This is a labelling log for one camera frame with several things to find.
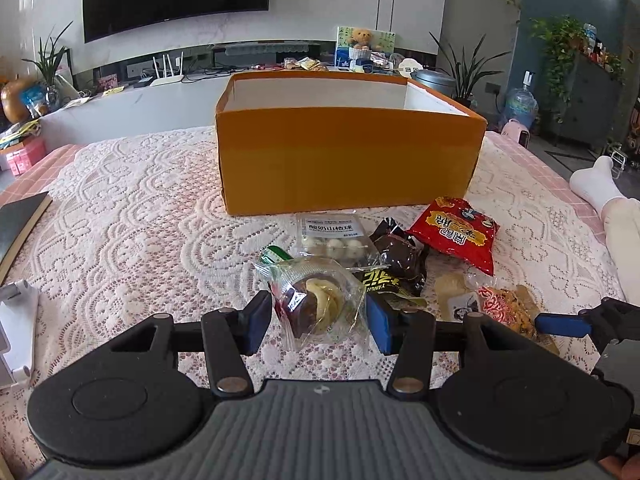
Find long-leaf plant in black pot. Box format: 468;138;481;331
429;32;511;108

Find blue water bottle with pump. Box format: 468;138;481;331
504;71;540;126

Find clear packet of white balls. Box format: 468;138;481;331
295;212;381;267

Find person's right hand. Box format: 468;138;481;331
597;452;640;480

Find white marble television cabinet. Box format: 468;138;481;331
37;62;416;136

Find yellow papers stack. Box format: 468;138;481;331
0;120;41;148

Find dark chocolate cake packet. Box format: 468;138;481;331
370;217;428;296

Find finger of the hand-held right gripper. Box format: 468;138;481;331
534;297;640;343

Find clear packet brown cream cake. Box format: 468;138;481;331
254;255;367;352

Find pink space heater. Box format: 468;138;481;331
500;119;536;148

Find white router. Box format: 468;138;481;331
150;51;185;87

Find person's right leg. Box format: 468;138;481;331
570;156;640;306

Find white plastic stand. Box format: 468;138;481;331
0;280;41;390

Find pink storage box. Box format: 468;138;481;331
0;137;48;177

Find red patterned snack packet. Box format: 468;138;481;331
475;285;540;337

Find gold vase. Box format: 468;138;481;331
0;74;38;123

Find grey metal trash can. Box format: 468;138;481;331
415;69;455;98

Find green snack packet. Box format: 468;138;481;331
259;244;297;267

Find green framed picture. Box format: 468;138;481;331
334;26;397;68

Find black yellow snack packet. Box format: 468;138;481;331
360;270;428;311

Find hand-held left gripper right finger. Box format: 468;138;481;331
366;294;563;395

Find yellow snack bags pile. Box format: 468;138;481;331
282;57;328;72

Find beige biscuit packet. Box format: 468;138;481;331
434;272;482;322

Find dark grey sideboard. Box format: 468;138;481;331
542;52;626;153

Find black notebook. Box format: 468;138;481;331
0;192;53;271

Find leafy pothos plant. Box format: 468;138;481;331
530;15;626;121

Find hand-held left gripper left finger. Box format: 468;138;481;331
105;290;273;395

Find green plant in glass vase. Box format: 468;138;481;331
22;20;73;111

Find orange cardboard box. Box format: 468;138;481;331
215;71;487;216

